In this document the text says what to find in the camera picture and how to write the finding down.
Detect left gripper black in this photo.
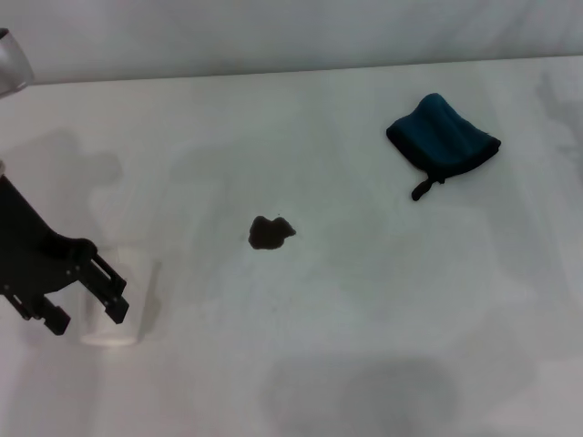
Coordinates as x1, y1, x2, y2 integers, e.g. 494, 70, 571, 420
0, 175, 131, 338

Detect white paper cup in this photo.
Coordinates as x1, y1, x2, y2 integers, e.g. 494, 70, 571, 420
77, 244, 160, 347

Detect blue rag with black trim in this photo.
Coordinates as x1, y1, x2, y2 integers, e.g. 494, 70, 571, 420
385, 92, 503, 203

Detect black water stain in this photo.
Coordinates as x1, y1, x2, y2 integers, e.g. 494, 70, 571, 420
247, 215, 298, 251

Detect left wrist camera box silver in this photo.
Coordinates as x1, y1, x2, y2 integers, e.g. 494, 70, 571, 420
0, 27, 36, 97

